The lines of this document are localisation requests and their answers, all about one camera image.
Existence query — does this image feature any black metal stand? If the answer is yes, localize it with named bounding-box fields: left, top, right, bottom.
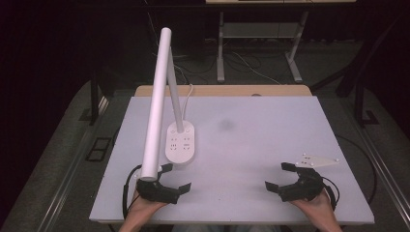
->
left=78, top=72, right=101, bottom=127
left=309, top=13, right=408, bottom=128

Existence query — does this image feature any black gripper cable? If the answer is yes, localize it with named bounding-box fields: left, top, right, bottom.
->
left=321, top=176, right=341, bottom=213
left=122, top=164, right=143, bottom=220

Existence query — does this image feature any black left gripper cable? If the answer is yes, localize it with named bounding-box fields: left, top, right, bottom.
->
left=122, top=164, right=143, bottom=220

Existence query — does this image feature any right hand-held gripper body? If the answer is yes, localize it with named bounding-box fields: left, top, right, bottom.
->
left=277, top=153, right=340, bottom=204

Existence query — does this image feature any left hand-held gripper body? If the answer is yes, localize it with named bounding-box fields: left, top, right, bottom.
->
left=133, top=165, right=181, bottom=205

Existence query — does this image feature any grey metal frame desk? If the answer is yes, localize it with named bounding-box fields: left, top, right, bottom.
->
left=205, top=0, right=357, bottom=84

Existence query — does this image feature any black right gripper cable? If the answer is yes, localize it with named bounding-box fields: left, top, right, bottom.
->
left=321, top=176, right=341, bottom=213

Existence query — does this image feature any long black floor cable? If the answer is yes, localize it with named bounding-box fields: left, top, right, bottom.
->
left=335, top=134, right=378, bottom=206

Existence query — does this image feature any white lamp cable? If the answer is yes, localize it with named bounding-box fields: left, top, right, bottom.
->
left=181, top=83, right=194, bottom=123

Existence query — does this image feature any person's right hand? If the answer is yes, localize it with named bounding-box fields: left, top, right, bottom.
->
left=289, top=188, right=338, bottom=224

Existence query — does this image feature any white floor cable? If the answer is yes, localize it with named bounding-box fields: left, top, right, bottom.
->
left=225, top=51, right=282, bottom=86

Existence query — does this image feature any person's left hand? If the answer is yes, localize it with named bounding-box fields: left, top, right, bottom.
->
left=123, top=188, right=169, bottom=224

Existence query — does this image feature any white desk lamp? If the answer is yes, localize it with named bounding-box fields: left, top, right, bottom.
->
left=139, top=27, right=196, bottom=183

